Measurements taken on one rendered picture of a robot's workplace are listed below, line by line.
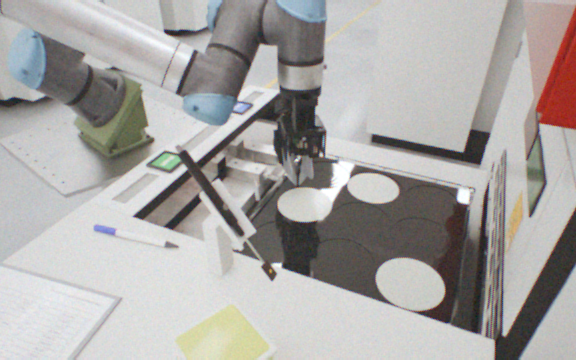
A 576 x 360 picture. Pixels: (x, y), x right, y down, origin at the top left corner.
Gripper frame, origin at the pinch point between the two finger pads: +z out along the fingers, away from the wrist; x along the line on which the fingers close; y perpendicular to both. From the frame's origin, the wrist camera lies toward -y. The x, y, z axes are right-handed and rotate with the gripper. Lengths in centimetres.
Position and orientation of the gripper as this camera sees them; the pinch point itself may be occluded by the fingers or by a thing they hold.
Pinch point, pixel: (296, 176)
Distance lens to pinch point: 79.8
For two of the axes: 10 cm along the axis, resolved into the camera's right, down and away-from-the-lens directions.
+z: 0.0, 8.1, 5.9
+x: 9.8, -1.1, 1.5
